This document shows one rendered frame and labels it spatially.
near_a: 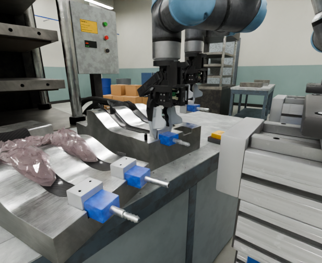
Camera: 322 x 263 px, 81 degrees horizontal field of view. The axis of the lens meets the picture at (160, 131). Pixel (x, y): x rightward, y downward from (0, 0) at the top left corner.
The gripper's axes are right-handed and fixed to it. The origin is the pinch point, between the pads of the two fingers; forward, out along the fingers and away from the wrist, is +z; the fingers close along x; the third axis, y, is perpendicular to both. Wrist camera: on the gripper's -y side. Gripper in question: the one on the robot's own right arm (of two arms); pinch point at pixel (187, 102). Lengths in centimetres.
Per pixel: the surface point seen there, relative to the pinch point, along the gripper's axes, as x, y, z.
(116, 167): -49, 18, 7
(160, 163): -31.5, 14.2, 13.7
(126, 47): 486, -719, -127
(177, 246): -24, 16, 51
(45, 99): -24, -128, 8
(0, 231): -69, 11, 15
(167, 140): -31.3, 17.0, 5.5
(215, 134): -0.6, 15.1, 11.7
